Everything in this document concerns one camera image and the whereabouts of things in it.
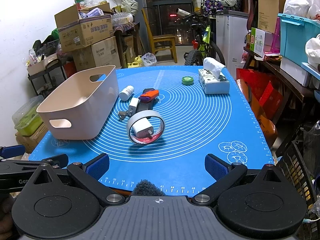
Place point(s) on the white tape roll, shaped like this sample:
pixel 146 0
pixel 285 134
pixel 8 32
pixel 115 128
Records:
pixel 145 115

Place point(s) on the large white charger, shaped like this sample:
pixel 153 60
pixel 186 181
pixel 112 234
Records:
pixel 143 128

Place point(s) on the lower large cardboard box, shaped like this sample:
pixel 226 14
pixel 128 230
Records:
pixel 103 53

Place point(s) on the small white charger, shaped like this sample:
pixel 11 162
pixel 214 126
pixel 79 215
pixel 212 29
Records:
pixel 133 105

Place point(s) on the black remote control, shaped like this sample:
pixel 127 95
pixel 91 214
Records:
pixel 143 106

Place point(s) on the green white carton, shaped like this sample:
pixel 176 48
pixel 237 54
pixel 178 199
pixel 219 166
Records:
pixel 257 41

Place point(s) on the green black bicycle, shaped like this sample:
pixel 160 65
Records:
pixel 203 44

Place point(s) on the plastic bag on floor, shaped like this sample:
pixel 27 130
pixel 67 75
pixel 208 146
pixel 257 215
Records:
pixel 149 60

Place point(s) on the grey metal key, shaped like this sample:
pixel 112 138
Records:
pixel 122 114

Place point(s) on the orange purple toy knife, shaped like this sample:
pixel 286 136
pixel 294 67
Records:
pixel 149 96

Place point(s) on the white pill bottle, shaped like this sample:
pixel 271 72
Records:
pixel 126 93

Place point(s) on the teal storage crate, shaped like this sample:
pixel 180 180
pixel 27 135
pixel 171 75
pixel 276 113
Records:
pixel 295 31

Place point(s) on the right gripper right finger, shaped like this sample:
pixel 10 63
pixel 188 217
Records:
pixel 226 176

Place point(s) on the yellow detergent jug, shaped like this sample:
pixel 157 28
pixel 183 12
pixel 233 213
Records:
pixel 138 62

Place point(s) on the tissue box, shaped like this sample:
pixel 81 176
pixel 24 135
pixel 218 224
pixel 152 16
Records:
pixel 212 79

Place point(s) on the blue silicone baking mat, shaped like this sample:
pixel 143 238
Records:
pixel 196 124

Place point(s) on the beige plastic storage bin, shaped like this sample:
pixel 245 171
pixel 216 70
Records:
pixel 79 107

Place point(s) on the wooden chair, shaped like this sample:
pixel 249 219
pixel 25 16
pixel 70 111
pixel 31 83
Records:
pixel 160 42

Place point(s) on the open top cardboard box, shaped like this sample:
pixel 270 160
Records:
pixel 76 32

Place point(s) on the green round tin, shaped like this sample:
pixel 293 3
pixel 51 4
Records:
pixel 187 80

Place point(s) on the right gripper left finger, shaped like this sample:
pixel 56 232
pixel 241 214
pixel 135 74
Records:
pixel 87 177

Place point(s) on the white refrigerator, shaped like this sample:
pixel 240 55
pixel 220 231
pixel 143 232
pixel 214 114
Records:
pixel 231 31

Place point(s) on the black metal shelf rack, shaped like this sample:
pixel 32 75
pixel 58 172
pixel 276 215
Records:
pixel 45 77

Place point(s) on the green clear lid container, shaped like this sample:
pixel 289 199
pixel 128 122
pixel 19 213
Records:
pixel 26 119

